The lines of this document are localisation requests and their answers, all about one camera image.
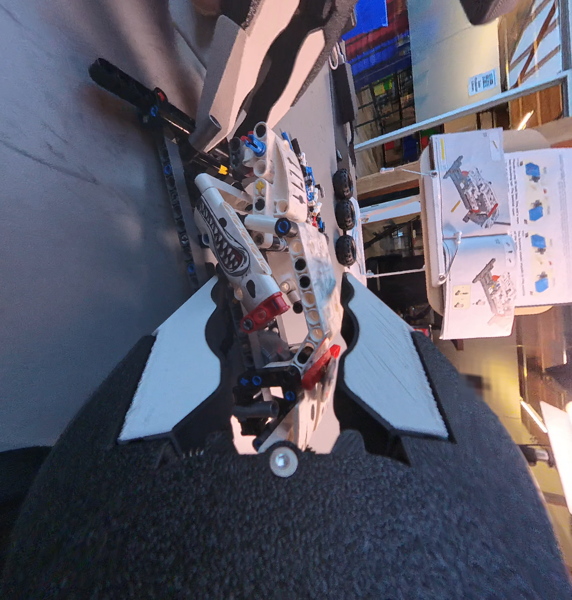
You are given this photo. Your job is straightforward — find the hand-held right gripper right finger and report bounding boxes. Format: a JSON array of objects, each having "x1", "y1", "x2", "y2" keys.
[{"x1": 338, "y1": 274, "x2": 451, "y2": 439}]

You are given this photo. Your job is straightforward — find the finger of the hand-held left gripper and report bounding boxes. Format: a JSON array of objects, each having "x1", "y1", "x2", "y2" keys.
[
  {"x1": 190, "y1": 14, "x2": 268, "y2": 153},
  {"x1": 249, "y1": 5, "x2": 335, "y2": 127}
]

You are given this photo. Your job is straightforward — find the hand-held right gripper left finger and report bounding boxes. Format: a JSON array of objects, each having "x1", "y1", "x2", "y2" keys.
[{"x1": 119, "y1": 277, "x2": 232, "y2": 443}]

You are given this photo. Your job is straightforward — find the toy brick vehicle model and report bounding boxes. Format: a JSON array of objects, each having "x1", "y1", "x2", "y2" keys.
[{"x1": 89, "y1": 58, "x2": 347, "y2": 455}]

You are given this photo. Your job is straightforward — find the grey desk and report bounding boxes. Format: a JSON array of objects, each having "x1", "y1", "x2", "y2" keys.
[{"x1": 0, "y1": 0, "x2": 362, "y2": 460}]

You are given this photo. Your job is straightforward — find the printed task sheet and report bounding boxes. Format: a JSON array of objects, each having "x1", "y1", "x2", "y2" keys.
[{"x1": 504, "y1": 146, "x2": 572, "y2": 305}]

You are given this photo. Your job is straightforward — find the black flat plate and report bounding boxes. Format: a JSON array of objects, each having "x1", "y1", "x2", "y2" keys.
[{"x1": 331, "y1": 57, "x2": 360, "y2": 169}]

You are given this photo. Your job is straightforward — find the white instruction booklet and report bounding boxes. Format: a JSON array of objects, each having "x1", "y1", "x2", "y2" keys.
[{"x1": 427, "y1": 130, "x2": 516, "y2": 340}]

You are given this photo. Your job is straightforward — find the white booklet stand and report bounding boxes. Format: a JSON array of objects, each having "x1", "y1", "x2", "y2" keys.
[{"x1": 357, "y1": 164, "x2": 455, "y2": 287}]

